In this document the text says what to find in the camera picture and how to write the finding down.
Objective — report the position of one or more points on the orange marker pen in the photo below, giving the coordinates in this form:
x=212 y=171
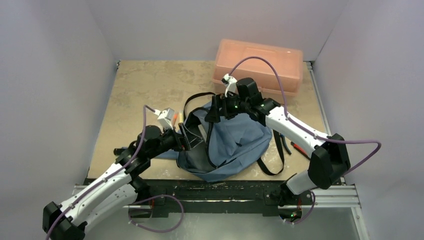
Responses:
x=175 y=119

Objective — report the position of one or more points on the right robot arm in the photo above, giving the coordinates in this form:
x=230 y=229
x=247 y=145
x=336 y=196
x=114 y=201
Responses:
x=328 y=155

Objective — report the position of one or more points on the red utility knife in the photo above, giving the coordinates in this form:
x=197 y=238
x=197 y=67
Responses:
x=299 y=149

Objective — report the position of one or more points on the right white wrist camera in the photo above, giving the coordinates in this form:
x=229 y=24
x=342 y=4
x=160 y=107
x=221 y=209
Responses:
x=230 y=84

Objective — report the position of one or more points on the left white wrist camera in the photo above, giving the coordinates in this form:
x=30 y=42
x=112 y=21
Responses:
x=165 y=117

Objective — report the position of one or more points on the blue handled pliers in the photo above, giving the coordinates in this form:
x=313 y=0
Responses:
x=284 y=144

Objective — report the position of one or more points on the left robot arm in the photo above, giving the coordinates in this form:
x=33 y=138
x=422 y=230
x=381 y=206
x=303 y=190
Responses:
x=118 y=186

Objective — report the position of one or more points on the yellow highlighter pen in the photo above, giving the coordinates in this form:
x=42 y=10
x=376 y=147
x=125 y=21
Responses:
x=181 y=117

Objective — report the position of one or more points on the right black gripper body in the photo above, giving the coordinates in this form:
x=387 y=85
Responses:
x=218 y=105

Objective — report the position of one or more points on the pink plastic storage box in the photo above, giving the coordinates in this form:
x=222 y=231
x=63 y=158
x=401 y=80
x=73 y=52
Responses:
x=287 y=62

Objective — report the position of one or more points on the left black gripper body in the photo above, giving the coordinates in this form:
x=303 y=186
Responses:
x=180 y=143

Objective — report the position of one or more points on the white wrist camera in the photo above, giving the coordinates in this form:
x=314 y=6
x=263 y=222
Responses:
x=230 y=84
x=165 y=117

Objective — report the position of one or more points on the blue student backpack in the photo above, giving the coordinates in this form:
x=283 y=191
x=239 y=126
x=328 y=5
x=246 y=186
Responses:
x=230 y=146

